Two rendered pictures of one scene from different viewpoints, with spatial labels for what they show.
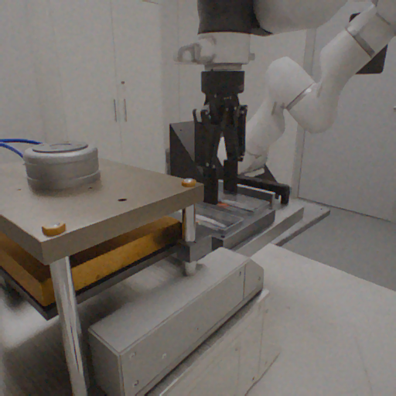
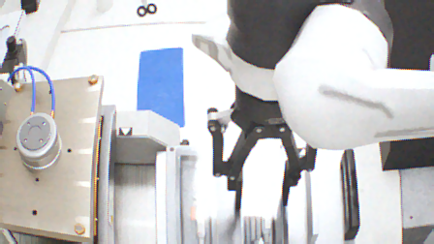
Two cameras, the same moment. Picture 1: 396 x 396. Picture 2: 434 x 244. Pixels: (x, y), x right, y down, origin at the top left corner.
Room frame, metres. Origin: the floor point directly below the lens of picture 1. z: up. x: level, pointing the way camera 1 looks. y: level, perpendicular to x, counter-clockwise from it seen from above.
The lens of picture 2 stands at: (0.24, -0.34, 1.70)
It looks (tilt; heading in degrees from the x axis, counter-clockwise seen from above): 50 degrees down; 49
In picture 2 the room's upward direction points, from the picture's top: straight up
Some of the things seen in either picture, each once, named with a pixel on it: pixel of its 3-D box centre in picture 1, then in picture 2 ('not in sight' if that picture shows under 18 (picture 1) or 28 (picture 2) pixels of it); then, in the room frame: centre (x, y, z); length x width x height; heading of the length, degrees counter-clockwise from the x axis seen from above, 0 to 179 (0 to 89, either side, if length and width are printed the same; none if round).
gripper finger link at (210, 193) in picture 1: (210, 185); (238, 187); (0.56, -0.03, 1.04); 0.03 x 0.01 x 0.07; 49
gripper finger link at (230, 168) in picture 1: (230, 177); (286, 184); (0.61, -0.07, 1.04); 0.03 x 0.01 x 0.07; 49
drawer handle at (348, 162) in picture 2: (257, 187); (350, 194); (0.69, -0.14, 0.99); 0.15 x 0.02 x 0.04; 49
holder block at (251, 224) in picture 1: (206, 213); (227, 208); (0.55, -0.02, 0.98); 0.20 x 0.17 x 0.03; 49
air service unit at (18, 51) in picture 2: not in sight; (15, 75); (0.40, 0.40, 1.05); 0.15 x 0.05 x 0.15; 49
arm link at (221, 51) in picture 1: (207, 52); (252, 45); (0.58, -0.02, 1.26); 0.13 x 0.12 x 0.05; 49
